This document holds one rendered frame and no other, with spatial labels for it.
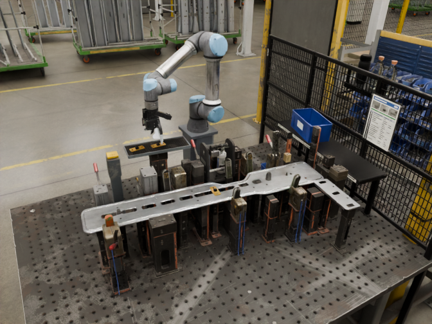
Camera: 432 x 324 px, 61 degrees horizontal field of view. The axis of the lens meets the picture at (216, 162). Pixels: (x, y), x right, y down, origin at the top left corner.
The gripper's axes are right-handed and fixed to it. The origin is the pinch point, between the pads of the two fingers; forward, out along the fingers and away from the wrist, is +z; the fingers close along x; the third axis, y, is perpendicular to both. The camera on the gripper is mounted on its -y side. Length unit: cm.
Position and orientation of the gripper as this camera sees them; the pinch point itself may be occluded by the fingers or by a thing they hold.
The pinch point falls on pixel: (157, 139)
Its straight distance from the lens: 215.3
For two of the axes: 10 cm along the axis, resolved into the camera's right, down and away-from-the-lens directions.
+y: -8.5, 2.5, -4.7
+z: -0.2, 8.6, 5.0
